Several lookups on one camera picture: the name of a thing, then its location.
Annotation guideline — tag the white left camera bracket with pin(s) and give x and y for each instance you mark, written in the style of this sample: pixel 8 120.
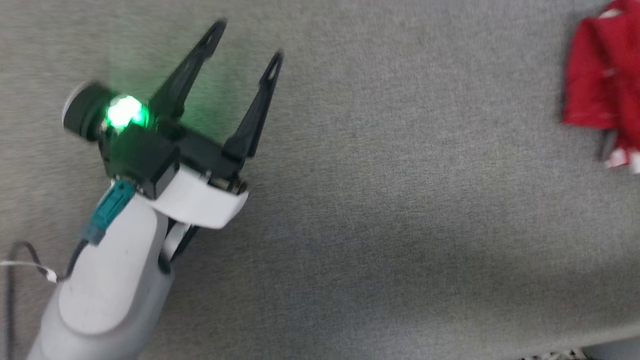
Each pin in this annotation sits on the white left camera bracket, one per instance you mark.
pixel 200 205

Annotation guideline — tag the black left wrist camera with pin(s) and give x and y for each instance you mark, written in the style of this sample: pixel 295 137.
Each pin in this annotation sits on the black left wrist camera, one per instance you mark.
pixel 82 112

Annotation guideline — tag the red shirt with white sleeves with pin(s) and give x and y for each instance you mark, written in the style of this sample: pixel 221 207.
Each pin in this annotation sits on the red shirt with white sleeves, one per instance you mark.
pixel 600 75

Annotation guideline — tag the teal left camera connector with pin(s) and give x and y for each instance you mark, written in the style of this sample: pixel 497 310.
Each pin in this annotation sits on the teal left camera connector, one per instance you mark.
pixel 107 212

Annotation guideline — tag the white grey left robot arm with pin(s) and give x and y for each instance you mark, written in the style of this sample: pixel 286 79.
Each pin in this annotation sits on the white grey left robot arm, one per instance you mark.
pixel 110 290

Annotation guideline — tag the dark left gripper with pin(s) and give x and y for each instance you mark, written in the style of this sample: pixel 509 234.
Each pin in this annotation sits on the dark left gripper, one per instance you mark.
pixel 145 155

